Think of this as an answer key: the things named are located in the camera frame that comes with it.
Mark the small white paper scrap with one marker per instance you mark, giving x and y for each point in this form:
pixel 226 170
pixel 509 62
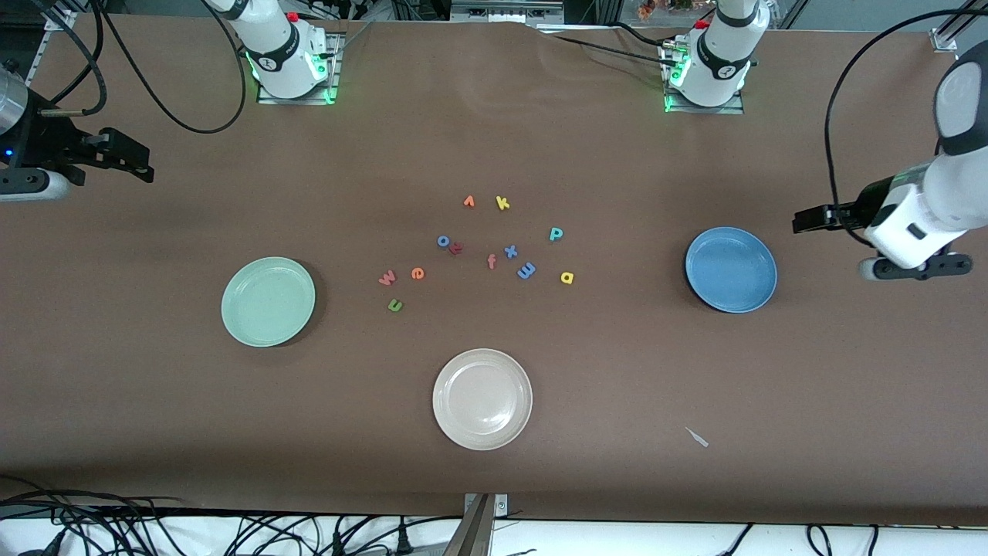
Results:
pixel 697 437

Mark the pink foam letter w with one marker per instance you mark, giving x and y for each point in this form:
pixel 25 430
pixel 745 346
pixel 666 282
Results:
pixel 387 277

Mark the blue plate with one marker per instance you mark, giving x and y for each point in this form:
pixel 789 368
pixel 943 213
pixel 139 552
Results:
pixel 731 269

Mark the black power plug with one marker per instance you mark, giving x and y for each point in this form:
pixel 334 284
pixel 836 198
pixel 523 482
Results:
pixel 401 538
pixel 337 543

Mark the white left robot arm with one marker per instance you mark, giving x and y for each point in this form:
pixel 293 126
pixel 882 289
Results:
pixel 722 54

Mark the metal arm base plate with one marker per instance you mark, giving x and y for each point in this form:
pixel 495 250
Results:
pixel 702 110
pixel 297 98

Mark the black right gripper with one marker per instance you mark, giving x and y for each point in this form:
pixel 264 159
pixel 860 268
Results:
pixel 48 144

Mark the brown paper table cover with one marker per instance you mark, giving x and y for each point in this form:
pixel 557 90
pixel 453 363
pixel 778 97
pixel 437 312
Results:
pixel 154 401

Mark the beige plate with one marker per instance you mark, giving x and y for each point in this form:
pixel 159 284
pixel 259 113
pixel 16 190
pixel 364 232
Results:
pixel 482 399

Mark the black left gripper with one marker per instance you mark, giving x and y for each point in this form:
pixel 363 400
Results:
pixel 841 214

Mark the orange background object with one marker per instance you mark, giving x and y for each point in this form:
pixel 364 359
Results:
pixel 648 8

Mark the metal mount bracket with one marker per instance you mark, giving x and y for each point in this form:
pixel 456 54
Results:
pixel 482 506

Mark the light green plate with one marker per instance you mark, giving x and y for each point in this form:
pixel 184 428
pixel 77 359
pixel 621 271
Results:
pixel 268 302

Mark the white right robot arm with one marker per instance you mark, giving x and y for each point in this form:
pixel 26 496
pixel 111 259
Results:
pixel 282 46

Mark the metal background frame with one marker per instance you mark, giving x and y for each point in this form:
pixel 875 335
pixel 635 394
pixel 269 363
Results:
pixel 505 9

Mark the blue foam letter m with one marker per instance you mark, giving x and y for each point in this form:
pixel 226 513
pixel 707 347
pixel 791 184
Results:
pixel 526 270

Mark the aluminium frame rail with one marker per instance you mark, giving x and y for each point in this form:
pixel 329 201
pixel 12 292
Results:
pixel 953 31
pixel 54 31

